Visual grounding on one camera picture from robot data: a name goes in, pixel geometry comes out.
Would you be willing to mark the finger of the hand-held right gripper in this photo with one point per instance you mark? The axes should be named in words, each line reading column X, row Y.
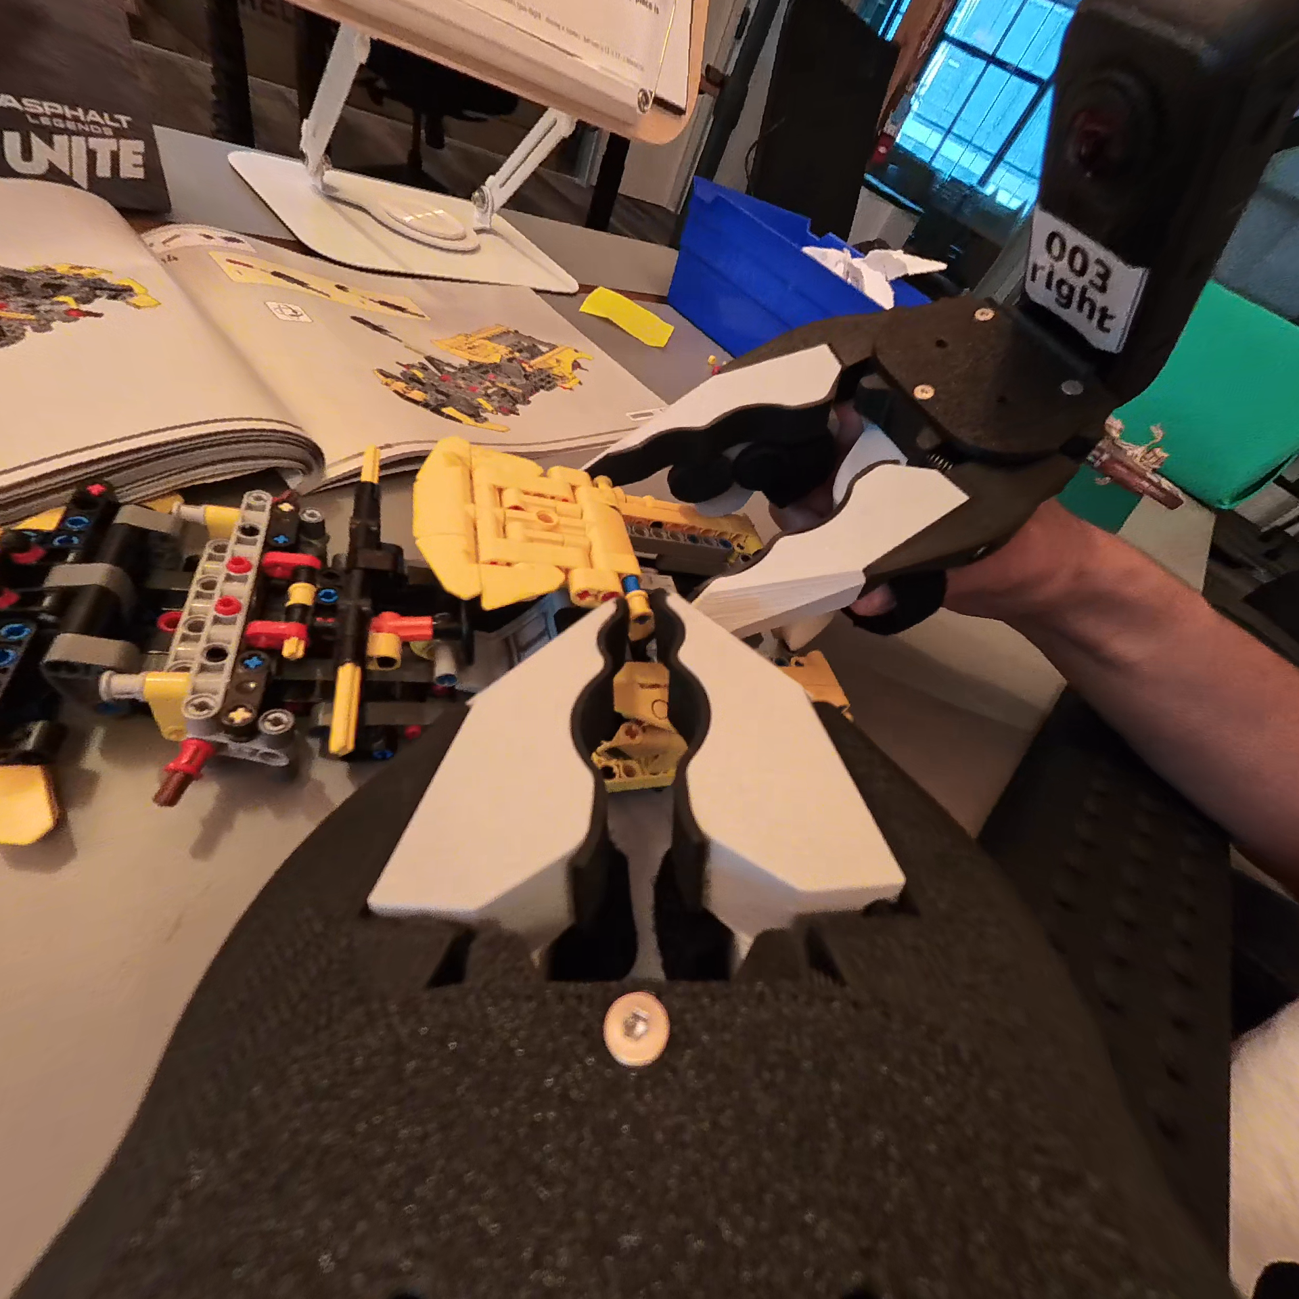
column 730, row 396
column 863, row 539

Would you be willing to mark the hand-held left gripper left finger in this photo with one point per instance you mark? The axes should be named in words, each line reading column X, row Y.
column 488, row 802

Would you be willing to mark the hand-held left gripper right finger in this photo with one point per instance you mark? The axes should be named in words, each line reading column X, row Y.
column 792, row 802

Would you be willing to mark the yellow toy brick connector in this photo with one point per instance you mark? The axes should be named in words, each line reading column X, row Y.
column 639, row 610

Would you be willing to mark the yellow toy brick car model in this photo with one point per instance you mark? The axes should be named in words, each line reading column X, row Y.
column 528, row 528

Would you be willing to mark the person's right forearm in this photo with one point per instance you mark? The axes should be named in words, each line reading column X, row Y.
column 1197, row 690

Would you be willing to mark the person's right hand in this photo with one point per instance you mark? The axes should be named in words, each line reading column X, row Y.
column 1015, row 568

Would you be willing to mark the yellow paper piece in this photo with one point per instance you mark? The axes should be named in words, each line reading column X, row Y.
column 630, row 318

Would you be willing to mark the blue storage bin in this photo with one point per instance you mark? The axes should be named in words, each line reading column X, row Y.
column 750, row 263

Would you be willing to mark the white crumpled paper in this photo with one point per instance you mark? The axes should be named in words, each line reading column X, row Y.
column 873, row 267

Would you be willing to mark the large paned window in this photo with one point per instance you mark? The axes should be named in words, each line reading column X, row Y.
column 975, row 92

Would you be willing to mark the black dimpled chair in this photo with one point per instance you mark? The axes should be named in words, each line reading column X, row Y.
column 1117, row 913

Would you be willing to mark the open instruction booklet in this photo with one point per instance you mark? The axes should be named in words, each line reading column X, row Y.
column 203, row 386

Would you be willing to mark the toy car set box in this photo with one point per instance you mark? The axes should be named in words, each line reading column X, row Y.
column 61, row 52

